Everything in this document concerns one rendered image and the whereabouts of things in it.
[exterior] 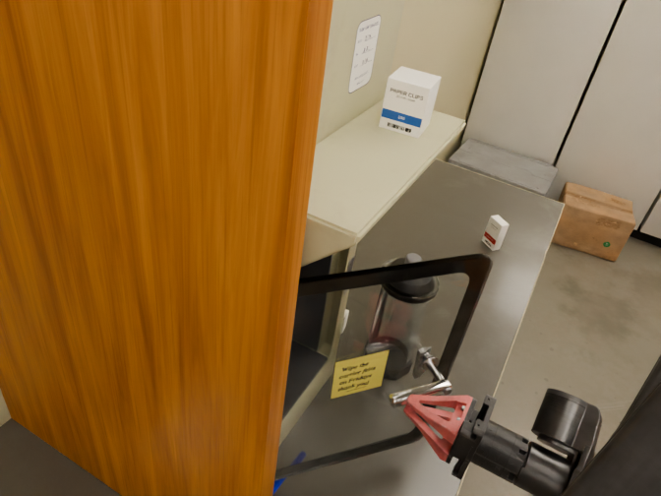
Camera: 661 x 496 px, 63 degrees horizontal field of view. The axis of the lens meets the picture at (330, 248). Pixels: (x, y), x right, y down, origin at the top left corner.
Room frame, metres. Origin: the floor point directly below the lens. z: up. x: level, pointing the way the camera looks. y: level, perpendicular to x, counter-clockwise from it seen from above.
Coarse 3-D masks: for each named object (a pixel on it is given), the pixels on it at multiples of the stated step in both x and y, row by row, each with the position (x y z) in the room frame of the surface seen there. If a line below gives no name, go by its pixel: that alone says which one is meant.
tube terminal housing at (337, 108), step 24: (336, 0) 0.54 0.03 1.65; (360, 0) 0.59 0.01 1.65; (384, 0) 0.65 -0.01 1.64; (336, 24) 0.54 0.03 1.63; (384, 24) 0.66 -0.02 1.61; (336, 48) 0.55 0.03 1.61; (384, 48) 0.67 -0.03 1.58; (336, 72) 0.56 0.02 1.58; (384, 72) 0.68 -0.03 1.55; (336, 96) 0.57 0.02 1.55; (360, 96) 0.63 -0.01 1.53; (384, 96) 0.70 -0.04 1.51; (336, 120) 0.57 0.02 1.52; (336, 264) 0.71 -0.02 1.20
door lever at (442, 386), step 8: (432, 360) 0.53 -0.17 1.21; (424, 368) 0.52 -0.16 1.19; (432, 368) 0.52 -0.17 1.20; (440, 376) 0.50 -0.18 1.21; (432, 384) 0.49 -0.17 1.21; (440, 384) 0.49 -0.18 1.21; (448, 384) 0.49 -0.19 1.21; (400, 392) 0.47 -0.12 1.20; (408, 392) 0.47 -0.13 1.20; (416, 392) 0.47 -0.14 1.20; (424, 392) 0.47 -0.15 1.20; (432, 392) 0.47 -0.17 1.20; (440, 392) 0.48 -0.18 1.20; (448, 392) 0.48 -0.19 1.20; (392, 400) 0.45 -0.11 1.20; (400, 400) 0.46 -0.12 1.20
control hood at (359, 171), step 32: (352, 128) 0.58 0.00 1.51; (384, 128) 0.60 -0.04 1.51; (448, 128) 0.63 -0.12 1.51; (320, 160) 0.49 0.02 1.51; (352, 160) 0.50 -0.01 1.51; (384, 160) 0.51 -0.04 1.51; (416, 160) 0.53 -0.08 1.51; (320, 192) 0.43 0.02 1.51; (352, 192) 0.44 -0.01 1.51; (384, 192) 0.45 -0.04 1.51; (320, 224) 0.38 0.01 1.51; (352, 224) 0.39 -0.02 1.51; (320, 256) 0.38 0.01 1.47
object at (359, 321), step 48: (336, 288) 0.46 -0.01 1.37; (384, 288) 0.48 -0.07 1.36; (432, 288) 0.51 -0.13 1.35; (480, 288) 0.55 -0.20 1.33; (336, 336) 0.46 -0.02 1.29; (384, 336) 0.49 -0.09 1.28; (432, 336) 0.52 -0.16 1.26; (288, 384) 0.44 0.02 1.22; (384, 384) 0.50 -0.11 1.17; (288, 432) 0.44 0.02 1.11; (336, 432) 0.48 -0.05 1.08; (384, 432) 0.51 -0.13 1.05
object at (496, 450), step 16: (496, 400) 0.44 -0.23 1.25; (480, 416) 0.44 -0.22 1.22; (480, 432) 0.39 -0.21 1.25; (496, 432) 0.41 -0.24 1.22; (512, 432) 0.42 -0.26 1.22; (480, 448) 0.39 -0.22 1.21; (496, 448) 0.39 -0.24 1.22; (512, 448) 0.39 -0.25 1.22; (464, 464) 0.39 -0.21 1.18; (480, 464) 0.39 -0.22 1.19; (496, 464) 0.38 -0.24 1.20; (512, 464) 0.38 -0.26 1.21; (512, 480) 0.37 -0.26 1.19
